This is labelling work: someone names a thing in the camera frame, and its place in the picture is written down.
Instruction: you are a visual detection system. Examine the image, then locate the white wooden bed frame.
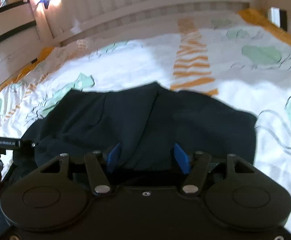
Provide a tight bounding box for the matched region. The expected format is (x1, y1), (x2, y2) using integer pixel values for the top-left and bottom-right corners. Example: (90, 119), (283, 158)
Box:
(0, 0), (291, 85)

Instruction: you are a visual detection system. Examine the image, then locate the white leaf-print bed sheet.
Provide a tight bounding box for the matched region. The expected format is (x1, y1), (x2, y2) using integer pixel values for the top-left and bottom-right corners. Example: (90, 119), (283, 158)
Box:
(0, 9), (291, 232)

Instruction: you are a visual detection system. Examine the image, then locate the dark navy hooded garment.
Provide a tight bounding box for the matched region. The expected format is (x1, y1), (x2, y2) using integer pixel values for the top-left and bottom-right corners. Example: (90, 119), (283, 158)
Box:
(13, 83), (257, 170)

